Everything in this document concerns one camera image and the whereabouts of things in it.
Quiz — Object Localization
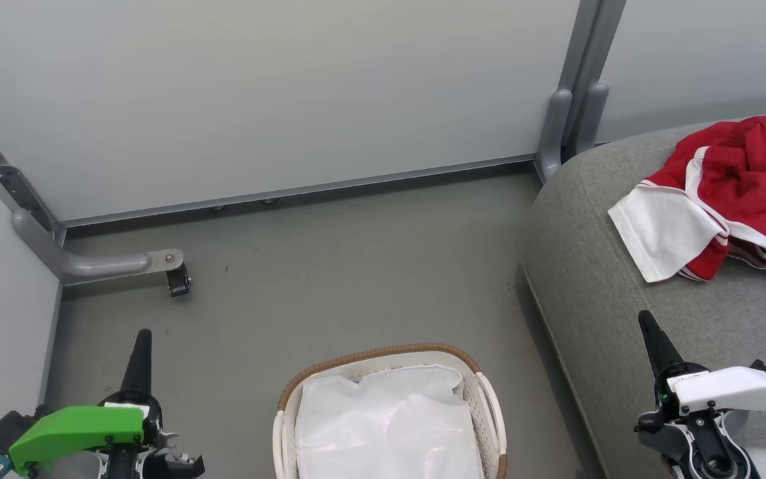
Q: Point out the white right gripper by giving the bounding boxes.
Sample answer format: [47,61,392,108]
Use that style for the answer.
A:
[635,310,766,461]

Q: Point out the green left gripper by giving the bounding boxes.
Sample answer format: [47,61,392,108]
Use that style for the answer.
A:
[9,329,206,479]

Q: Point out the red white sports garment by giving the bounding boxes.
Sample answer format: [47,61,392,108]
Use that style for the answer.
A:
[608,113,766,293]

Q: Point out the white laundry basket brown rim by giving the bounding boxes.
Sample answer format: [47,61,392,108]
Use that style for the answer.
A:
[272,343,509,479]

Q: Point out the grey fabric sofa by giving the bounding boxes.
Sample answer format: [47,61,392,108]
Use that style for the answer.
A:
[521,106,766,479]

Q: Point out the black caster wheel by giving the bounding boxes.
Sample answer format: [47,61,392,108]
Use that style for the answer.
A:
[166,263,192,298]

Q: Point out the grey metal partition foot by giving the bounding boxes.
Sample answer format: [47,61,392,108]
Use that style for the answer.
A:
[12,207,186,287]

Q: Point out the grey caster leg bracket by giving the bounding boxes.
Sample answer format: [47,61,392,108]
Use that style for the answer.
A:
[0,93,66,244]

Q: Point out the grey double partition post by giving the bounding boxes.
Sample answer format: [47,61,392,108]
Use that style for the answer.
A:
[534,0,627,184]

